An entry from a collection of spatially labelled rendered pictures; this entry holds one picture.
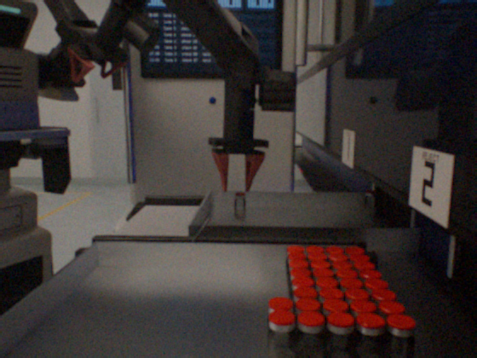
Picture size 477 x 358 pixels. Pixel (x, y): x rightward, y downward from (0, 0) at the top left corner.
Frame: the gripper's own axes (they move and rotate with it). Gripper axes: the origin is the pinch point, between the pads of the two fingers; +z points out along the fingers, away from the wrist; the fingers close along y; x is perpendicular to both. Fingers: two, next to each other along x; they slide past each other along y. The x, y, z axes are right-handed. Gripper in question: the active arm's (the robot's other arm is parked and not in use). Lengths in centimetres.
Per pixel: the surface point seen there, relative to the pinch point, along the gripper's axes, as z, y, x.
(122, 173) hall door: 77, -35, 532
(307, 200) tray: 3.7, 16.5, 4.2
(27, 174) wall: 85, -167, 574
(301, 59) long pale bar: -26.2, 17.6, 15.1
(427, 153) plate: -10.7, 7.5, -41.2
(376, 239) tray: 3.7, 15.8, -22.3
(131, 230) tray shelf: 6.9, -19.1, -2.9
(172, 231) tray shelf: 6.6, -12.3, -5.2
